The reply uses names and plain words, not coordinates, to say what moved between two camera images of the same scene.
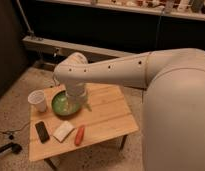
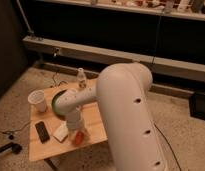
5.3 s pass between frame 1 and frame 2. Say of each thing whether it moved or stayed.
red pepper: stayed
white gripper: moved
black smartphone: stayed
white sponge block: stayed
